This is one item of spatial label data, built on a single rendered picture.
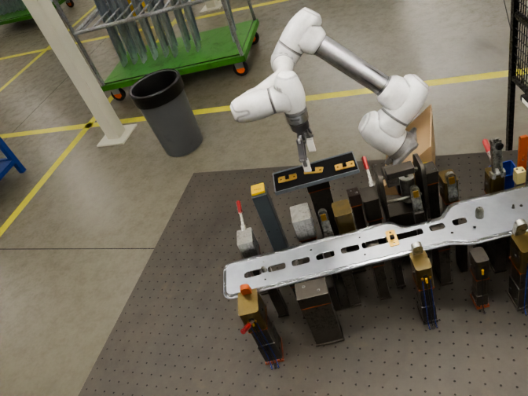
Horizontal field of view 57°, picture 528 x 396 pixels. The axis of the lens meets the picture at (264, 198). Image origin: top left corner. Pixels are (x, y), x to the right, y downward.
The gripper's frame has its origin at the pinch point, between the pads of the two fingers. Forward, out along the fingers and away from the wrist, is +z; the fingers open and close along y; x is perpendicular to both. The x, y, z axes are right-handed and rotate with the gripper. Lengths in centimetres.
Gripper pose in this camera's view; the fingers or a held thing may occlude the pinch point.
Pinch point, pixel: (309, 159)
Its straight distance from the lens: 207.6
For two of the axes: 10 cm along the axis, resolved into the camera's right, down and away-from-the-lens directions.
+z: 2.9, 7.2, 6.3
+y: -2.1, 6.9, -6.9
